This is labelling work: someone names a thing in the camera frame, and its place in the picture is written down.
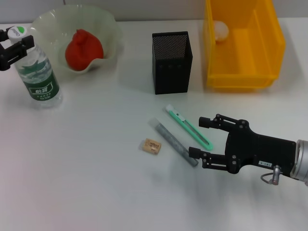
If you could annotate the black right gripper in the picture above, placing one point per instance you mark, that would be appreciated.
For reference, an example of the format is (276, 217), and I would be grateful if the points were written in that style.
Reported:
(264, 151)

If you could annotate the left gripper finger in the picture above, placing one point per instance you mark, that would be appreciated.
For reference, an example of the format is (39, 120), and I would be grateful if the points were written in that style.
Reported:
(16, 51)
(3, 35)

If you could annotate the clear green-label water bottle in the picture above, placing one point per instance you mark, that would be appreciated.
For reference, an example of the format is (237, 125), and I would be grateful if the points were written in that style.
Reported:
(41, 81)

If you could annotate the white paper ball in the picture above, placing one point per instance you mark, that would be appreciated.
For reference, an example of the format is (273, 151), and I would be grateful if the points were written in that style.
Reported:
(221, 31)

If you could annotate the mint green utility knife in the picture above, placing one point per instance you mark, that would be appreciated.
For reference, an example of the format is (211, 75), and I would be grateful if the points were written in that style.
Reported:
(192, 130)

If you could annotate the grey pen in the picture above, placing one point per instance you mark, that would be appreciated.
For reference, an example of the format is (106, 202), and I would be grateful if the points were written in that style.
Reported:
(173, 142)

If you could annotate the pale green glass fruit plate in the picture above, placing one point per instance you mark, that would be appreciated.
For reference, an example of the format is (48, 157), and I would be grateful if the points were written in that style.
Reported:
(55, 31)

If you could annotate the tan wrapped eraser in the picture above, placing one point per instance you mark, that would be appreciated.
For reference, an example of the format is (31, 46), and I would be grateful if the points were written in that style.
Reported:
(150, 146)

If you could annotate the black mesh pen holder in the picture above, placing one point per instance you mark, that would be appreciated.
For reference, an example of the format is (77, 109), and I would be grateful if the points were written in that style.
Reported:
(172, 72)

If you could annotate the yellow plastic bin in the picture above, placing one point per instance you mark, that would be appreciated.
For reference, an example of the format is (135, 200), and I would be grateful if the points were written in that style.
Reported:
(243, 62)

